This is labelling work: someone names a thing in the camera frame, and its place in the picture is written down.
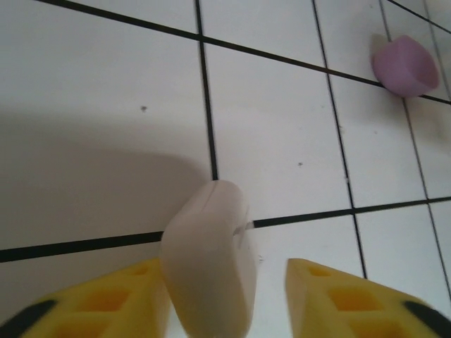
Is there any pink earbud charging case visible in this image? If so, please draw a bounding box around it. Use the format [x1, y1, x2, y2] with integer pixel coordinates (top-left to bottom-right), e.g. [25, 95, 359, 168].
[372, 35, 441, 99]

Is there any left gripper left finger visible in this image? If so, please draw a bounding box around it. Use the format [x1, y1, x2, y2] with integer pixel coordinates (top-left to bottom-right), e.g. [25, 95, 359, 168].
[0, 256, 173, 338]

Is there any white earbud charging case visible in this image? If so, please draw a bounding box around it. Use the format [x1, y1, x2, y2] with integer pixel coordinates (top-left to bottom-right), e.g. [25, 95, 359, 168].
[160, 179, 260, 338]

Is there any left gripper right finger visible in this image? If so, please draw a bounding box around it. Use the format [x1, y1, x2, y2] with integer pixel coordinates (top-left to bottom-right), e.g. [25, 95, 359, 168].
[285, 258, 451, 338]

